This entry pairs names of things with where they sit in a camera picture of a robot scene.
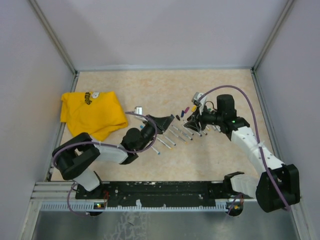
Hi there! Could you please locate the dark blue capped marker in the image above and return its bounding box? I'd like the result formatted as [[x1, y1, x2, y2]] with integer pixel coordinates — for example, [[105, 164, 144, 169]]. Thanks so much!
[[171, 125, 193, 141]]

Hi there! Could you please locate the yellow t-shirt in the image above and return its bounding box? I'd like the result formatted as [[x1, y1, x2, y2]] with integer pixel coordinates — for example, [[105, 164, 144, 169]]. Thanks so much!
[[60, 91, 129, 142]]

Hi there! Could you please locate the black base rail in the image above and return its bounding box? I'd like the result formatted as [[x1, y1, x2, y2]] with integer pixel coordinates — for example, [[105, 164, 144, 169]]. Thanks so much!
[[75, 181, 238, 208]]

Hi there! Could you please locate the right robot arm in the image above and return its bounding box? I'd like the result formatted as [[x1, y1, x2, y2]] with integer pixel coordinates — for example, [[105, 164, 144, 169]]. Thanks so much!
[[184, 92, 301, 213]]

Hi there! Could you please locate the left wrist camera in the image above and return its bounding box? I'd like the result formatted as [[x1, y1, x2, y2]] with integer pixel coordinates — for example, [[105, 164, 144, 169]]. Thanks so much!
[[134, 106, 143, 115]]

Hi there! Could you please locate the left corner aluminium post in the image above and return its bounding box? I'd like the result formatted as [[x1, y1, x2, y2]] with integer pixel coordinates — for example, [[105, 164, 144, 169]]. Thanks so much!
[[27, 0, 78, 75]]

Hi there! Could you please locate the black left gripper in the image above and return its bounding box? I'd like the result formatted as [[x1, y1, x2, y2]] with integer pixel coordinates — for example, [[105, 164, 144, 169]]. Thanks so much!
[[138, 114, 175, 152]]

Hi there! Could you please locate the white cable duct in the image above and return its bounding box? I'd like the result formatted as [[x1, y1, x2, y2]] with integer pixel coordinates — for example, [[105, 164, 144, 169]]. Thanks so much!
[[39, 201, 236, 212]]

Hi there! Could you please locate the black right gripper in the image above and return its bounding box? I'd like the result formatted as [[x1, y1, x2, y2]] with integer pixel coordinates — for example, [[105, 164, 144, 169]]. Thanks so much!
[[183, 103, 223, 132]]

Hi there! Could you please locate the yellow capped clear pen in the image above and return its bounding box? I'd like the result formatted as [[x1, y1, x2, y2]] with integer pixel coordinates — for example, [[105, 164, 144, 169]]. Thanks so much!
[[168, 128, 187, 144]]

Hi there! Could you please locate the right corner aluminium post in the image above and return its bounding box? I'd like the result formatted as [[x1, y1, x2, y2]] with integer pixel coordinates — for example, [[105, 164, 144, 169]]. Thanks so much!
[[252, 0, 295, 73]]

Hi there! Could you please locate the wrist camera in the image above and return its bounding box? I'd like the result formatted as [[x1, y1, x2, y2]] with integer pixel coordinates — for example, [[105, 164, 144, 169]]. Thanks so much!
[[134, 106, 143, 115], [191, 92, 207, 113]]

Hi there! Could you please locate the corner aluminium post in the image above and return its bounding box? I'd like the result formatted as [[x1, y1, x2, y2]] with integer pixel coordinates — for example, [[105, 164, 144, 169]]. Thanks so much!
[[27, 0, 78, 75], [252, 0, 295, 73]]

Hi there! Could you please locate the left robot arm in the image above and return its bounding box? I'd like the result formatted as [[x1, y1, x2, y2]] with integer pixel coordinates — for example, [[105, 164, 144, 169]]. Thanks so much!
[[52, 112, 175, 199]]

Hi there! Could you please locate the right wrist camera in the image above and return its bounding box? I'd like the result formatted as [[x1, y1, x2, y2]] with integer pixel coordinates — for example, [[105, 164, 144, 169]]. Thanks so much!
[[191, 92, 207, 113]]

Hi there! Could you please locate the blue eraser-cap white marker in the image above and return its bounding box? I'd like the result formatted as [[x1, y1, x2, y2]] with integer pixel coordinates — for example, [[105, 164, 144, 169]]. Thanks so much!
[[163, 135, 176, 146]]

